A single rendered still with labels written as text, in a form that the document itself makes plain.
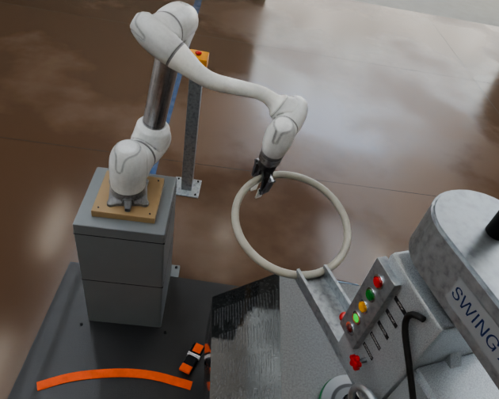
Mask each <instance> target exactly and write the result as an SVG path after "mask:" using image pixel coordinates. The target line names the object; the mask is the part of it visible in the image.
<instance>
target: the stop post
mask: <svg viewBox="0 0 499 399"><path fill-rule="evenodd" d="M190 51H191V52H192V53H193V54H194V55H195V56H196V57H197V58H198V59H199V61H200V62H201V63H202V64H203V65H204V66H205V67H207V68H208V60H209V52H206V51H201V52H202V54H201V55H197V54H196V53H195V51H198V50H193V49H190ZM202 88H203V86H201V85H198V84H196V83H195V82H193V81H192V80H190V79H189V91H188V101H187V112H186V124H185V144H184V155H183V166H182V177H176V178H177V190H176V195H177V196H187V197H192V198H197V199H198V196H199V193H200V186H201V182H202V181H201V180H195V179H193V177H194V169H195V160H196V144H197V136H198V128H199V120H200V104H201V96H202Z"/></svg>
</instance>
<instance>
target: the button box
mask: <svg viewBox="0 0 499 399"><path fill-rule="evenodd" d="M387 260H388V258H387V256H381V257H378V258H377V259H376V260H375V263H374V264H373V265H372V267H371V270H370V271H369V273H368V275H367V276H366V278H365V280H364V281H363V283H362V285H361V287H360V289H359V290H358V292H357V293H356V296H355V298H354V299H353V300H352V303H351V304H350V306H349V308H348V309H347V311H346V313H345V315H344V317H343V318H342V320H341V322H340V324H341V327H342V328H343V330H344V332H345V335H346V336H347V338H348V340H349V343H350V345H351V347H352V349H357V348H359V347H360V345H361V344H362V343H363V341H364V339H365V338H366V336H367V335H368V334H369V332H370V331H371V329H372V328H373V326H374V325H375V323H376V322H377V321H378V319H379V317H380V316H381V314H382V313H383V311H384V310H385V309H386V307H387V306H388V304H389V303H390V301H391V299H392V298H393V297H394V295H395V294H396V292H397V291H398V289H399V287H400V286H401V284H400V282H399V280H398V278H397V277H396V275H395V274H394V272H393V271H392V269H391V268H390V266H389V264H388V262H387ZM375 274H379V275H381V277H382V278H383V289H382V290H378V289H377V288H376V287H375V285H374V283H373V279H374V276H375ZM368 287H371V288H372V289H373V290H374V292H375V301H374V302H369V301H368V299H367V297H366V290H367V288H368ZM361 299H363V300H364V301H365V302H366V303H367V305H368V312H367V313H366V314H363V313H362V312H361V311H360V309H359V301H360V300H361ZM354 310H355V311H357V312H358V313H359V315H360V319H361V322H360V324H359V325H356V324H355V323H354V321H353V319H352V312H353V311H354ZM347 321H350V322H351V323H352V325H353V328H354V334H353V335H352V336H350V335H349V334H348V332H347V329H346V323H347Z"/></svg>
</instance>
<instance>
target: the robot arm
mask: <svg viewBox="0 0 499 399"><path fill-rule="evenodd" d="M198 22H199V19H198V14H197V11H196V10H195V9H194V8H193V7H192V6H191V5H189V4H187V3H185V2H181V1H177V2H171V3H169V4H167V5H165V6H163V7H162V8H160V9H159V10H158V11H157V12H156V13H154V14H151V13H149V12H140V13H137V14H136V15H135V16H134V18H133V20H132V22H131V24H130V29H131V32H132V34H133V36H134V37H135V38H136V40H137V41H138V42H139V44H140V45H141V46H142V47H143V48H144V49H145V50H146V51H148V52H149V53H150V54H151V55H152V56H154V65H153V70H152V75H151V79H150V86H149V90H148V95H147V102H146V107H145V111H144V115H143V116H142V117H141V118H139V119H138V120H137V123H136V125H135V129H134V131H133V133H132V135H131V139H125V140H121V141H119V142H118V143H117V144H116V145H115V146H114V147H113V148H112V151H111V153H110V155H109V184H110V186H109V199H108V201H107V206H108V207H115V206H124V210H125V211H126V212H130V211H131V206H140V207H148V206H149V202H148V200H147V185H148V183H149V180H148V179H147V177H148V175H149V173H150V171H151V169H152V167H153V165H154V164H155V163H157V162H158V160H159V159H160V158H161V157H162V156H163V154H164V153H165V152H166V151H167V149H168V148H169V146H170V143H171V133H170V126H169V124H168V123H167V122H166V118H167V115H168V111H169V108H170V102H171V99H172V95H173V89H174V86H175V82H176V79H177V72H178V73H180V74H182V75H184V76H185V77H186V78H188V79H190V80H192V81H193V82H195V83H196V84H198V85H200V86H203V87H204V88H207V89H210V90H213V91H216V92H220V93H228V94H233V95H237V96H242V97H250V98H253V99H257V100H259V101H261V102H263V103H264V104H265V105H266V106H267V107H268V109H269V115H270V116H271V118H272V122H271V123H270V124H269V125H268V127H267V130H266V132H265V135H264V138H263V141H262V148H261V152H260V154H259V158H256V159H254V166H253V171H252V173H251V176H252V177H256V176H258V175H261V174H262V177H261V179H262V182H261V187H260V188H259V189H258V191H257V194H256V196H255V199H256V198H259V197H261V196H262V195H263V194H265V193H266V192H269V190H270V189H271V187H272V185H273V183H275V182H276V180H273V178H272V176H273V172H274V171H275V170H276V167H277V166H278V165H279V164H280V163H281V160H282V158H283V157H284V155H285V154H286V153H287V151H288V149H289V148H290V147H291V145H292V143H293V140H294V138H295V136H296V134H297V133H298V131H299V130H300V129H301V127H302V126H303V124H304V122H305V119H306V118H307V112H308V106H307V102H306V101H305V99H304V98H302V97H301V96H290V97H289V96H288V95H279V94H277V93H274V92H273V91H272V90H270V89H268V88H266V87H264V86H262V85H257V84H254V83H251V82H245V81H242V80H238V79H235V78H229V77H226V76H223V75H220V74H217V73H214V72H212V71H210V70H209V69H208V68H207V67H205V66H204V65H203V64H202V63H201V62H200V61H199V59H198V58H197V57H196V56H195V55H194V54H193V53H192V52H191V51H190V49H189V45H190V43H191V41H192V38H193V37H194V35H195V31H196V30H197V27H198Z"/></svg>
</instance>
